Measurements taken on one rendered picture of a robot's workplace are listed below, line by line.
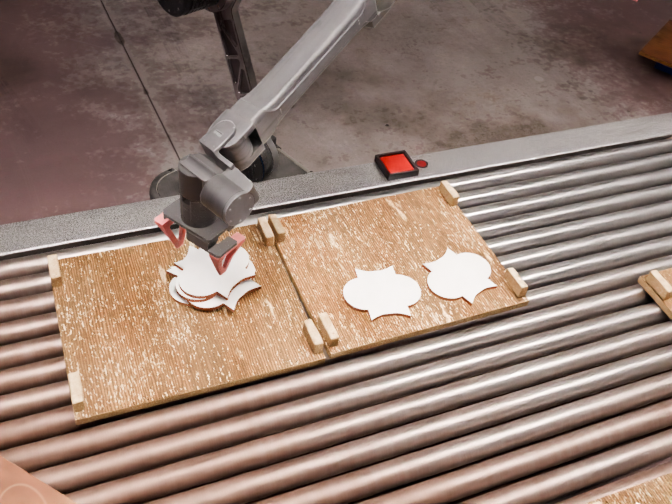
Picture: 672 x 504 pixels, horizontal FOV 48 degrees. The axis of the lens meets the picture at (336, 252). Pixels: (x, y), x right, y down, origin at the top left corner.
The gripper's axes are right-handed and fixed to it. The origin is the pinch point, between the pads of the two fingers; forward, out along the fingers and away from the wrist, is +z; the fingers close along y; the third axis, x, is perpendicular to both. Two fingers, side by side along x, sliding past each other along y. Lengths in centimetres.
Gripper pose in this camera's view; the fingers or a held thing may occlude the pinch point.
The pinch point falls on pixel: (200, 256)
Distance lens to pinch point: 129.4
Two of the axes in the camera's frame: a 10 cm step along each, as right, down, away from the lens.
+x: -5.8, 5.3, -6.2
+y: -8.1, -4.7, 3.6
